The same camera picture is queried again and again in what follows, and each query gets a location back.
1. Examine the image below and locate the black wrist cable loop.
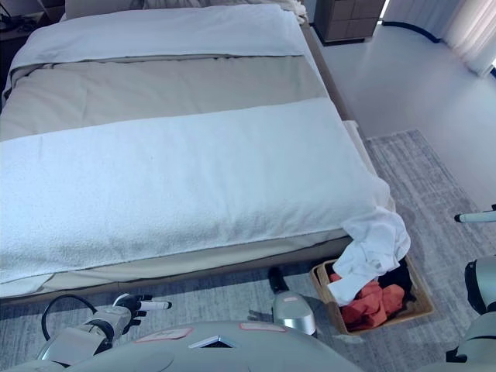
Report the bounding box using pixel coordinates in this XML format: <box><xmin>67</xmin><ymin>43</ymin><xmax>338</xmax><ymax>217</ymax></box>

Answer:
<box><xmin>41</xmin><ymin>294</ymin><xmax>98</xmax><ymax>343</ymax></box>

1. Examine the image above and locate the beige duvet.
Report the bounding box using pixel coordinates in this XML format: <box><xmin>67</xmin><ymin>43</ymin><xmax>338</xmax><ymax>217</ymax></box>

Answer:
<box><xmin>0</xmin><ymin>53</ymin><xmax>329</xmax><ymax>141</ymax></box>

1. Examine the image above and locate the large white terry blanket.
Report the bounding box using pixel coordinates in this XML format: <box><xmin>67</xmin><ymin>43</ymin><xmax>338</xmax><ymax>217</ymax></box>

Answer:
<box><xmin>0</xmin><ymin>96</ymin><xmax>393</xmax><ymax>286</ymax></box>

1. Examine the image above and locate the black curved floor strip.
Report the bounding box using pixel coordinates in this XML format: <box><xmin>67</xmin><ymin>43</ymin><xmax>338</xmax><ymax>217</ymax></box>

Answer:
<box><xmin>381</xmin><ymin>19</ymin><xmax>445</xmax><ymax>44</ymax></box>

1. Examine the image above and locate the brown wooden nightstand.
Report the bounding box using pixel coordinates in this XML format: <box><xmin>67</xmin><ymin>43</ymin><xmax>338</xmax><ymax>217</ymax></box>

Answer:
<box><xmin>313</xmin><ymin>0</ymin><xmax>385</xmax><ymax>44</ymax></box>

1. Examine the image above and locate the beige upholstered bed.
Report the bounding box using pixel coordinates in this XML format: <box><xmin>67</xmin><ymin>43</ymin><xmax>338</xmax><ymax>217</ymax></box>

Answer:
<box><xmin>0</xmin><ymin>0</ymin><xmax>397</xmax><ymax>300</ymax></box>

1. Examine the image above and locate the silver robot torso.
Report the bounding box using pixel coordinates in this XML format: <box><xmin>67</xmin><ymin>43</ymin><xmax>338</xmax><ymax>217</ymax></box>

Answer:
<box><xmin>64</xmin><ymin>319</ymin><xmax>366</xmax><ymax>372</ymax></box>

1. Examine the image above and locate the white blanket with dark hem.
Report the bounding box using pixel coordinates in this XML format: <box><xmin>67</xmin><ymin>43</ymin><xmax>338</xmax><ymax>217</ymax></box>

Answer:
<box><xmin>9</xmin><ymin>3</ymin><xmax>309</xmax><ymax>73</ymax></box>

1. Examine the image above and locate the woven wicker laundry basket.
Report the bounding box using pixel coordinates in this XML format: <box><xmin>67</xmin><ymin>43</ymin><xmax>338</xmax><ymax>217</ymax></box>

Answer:
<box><xmin>309</xmin><ymin>255</ymin><xmax>436</xmax><ymax>336</ymax></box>

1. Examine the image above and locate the white garment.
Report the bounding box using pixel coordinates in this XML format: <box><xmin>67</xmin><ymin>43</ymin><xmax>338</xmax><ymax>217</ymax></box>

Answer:
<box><xmin>328</xmin><ymin>206</ymin><xmax>412</xmax><ymax>308</ymax></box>

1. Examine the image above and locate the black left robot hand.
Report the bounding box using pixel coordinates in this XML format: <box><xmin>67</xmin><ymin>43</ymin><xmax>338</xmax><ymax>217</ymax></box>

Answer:
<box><xmin>112</xmin><ymin>292</ymin><xmax>173</xmax><ymax>334</ymax></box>

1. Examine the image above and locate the dark wooden bedside table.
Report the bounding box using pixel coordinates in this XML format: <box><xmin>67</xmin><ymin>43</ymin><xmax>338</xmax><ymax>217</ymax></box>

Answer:
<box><xmin>0</xmin><ymin>0</ymin><xmax>67</xmax><ymax>42</ymax></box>

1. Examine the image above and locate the orange garment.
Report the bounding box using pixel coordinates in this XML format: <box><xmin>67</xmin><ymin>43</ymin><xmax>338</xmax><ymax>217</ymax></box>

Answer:
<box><xmin>329</xmin><ymin>272</ymin><xmax>405</xmax><ymax>332</ymax></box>

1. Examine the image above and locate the grey striped rug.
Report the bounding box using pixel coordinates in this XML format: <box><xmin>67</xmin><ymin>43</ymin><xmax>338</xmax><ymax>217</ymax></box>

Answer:
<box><xmin>0</xmin><ymin>129</ymin><xmax>496</xmax><ymax>372</ymax></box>

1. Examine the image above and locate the black garment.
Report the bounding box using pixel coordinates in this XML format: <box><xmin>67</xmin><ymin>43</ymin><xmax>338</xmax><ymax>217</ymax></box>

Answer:
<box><xmin>377</xmin><ymin>257</ymin><xmax>419</xmax><ymax>319</ymax></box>

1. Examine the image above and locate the white sheer curtain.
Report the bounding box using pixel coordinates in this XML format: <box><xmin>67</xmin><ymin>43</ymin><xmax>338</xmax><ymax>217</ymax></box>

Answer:
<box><xmin>443</xmin><ymin>0</ymin><xmax>496</xmax><ymax>77</ymax></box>

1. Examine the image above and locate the beige fringed throw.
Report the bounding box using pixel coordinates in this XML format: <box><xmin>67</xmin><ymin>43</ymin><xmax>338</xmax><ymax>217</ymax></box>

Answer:
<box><xmin>280</xmin><ymin>0</ymin><xmax>309</xmax><ymax>26</ymax></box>

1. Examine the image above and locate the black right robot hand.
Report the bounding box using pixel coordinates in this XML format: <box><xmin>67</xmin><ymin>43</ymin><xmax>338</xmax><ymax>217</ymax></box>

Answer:
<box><xmin>453</xmin><ymin>208</ymin><xmax>496</xmax><ymax>225</ymax></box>

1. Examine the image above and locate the silver right robot leg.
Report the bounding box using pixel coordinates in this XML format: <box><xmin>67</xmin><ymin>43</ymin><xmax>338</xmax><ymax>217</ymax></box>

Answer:
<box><xmin>267</xmin><ymin>267</ymin><xmax>319</xmax><ymax>339</ymax></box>

